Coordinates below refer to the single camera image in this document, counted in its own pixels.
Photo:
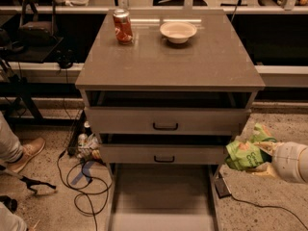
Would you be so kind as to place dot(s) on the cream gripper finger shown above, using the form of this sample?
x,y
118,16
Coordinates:
x,y
266,146
264,170

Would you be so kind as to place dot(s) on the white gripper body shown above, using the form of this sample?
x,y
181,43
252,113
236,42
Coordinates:
x,y
288,160

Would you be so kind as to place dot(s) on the green rice chip bag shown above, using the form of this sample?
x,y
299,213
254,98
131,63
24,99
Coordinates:
x,y
243,155

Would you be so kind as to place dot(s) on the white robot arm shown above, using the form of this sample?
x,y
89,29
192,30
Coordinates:
x,y
303,164

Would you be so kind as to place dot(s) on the grey drawer cabinet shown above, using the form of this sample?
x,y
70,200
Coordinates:
x,y
210,71

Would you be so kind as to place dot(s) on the open bottom drawer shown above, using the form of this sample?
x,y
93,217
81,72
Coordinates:
x,y
164,198

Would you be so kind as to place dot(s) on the black bag on shelf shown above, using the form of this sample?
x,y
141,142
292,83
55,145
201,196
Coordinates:
x,y
33,31

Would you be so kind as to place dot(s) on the black power brick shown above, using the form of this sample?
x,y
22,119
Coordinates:
x,y
222,188

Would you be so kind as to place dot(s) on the white bowl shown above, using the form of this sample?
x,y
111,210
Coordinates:
x,y
178,32

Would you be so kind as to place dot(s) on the pile of cans and trash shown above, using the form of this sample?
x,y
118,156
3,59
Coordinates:
x,y
88,146

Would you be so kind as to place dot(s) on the orange soda can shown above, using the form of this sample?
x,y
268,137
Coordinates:
x,y
123,31

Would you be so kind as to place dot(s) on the black headphones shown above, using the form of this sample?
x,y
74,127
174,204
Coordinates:
x,y
65,59

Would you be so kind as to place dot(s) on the tan shoe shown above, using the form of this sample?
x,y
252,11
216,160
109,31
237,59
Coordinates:
x,y
24,153

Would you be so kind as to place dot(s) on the black grabber tool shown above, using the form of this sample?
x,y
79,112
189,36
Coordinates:
x,y
30,183

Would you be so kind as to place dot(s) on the grey trouser leg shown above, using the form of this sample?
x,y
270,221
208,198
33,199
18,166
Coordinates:
x,y
11,149

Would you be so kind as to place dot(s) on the middle drawer with handle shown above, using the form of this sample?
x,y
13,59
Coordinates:
x,y
164,154

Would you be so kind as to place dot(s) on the drawer with handle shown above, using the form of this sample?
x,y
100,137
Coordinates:
x,y
164,154
167,121

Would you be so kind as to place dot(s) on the top drawer with handle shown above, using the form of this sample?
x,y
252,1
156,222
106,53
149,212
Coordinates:
x,y
167,121

